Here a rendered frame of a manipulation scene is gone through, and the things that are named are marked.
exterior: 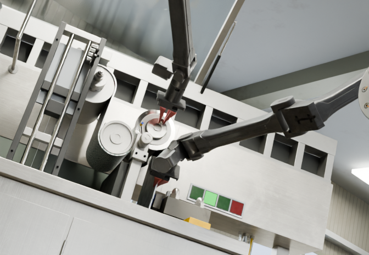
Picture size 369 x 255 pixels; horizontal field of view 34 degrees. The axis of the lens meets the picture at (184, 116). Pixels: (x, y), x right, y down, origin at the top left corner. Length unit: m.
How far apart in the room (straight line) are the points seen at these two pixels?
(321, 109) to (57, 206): 0.76
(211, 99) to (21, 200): 1.17
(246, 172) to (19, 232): 1.18
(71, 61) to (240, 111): 0.91
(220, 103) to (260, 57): 2.32
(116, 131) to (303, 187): 0.97
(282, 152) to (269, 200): 0.28
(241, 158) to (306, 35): 2.12
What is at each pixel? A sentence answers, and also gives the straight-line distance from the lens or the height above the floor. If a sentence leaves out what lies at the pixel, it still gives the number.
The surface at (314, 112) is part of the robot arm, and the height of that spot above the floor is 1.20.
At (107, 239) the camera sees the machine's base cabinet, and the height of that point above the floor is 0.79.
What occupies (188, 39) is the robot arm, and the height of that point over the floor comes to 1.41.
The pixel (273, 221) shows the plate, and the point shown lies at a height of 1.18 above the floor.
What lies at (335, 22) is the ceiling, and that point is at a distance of 4.36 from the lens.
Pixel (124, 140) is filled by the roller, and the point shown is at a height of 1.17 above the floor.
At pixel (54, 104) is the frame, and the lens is 1.92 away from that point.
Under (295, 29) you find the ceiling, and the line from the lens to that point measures 4.49.
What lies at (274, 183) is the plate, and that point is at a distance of 2.61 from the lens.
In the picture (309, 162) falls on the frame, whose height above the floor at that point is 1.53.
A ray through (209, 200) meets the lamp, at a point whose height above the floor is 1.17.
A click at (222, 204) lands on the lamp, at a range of 2.48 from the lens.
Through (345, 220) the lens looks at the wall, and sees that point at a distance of 7.20.
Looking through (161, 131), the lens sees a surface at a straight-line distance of 2.09.
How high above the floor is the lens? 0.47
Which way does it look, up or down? 24 degrees up
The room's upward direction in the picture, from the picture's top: 16 degrees clockwise
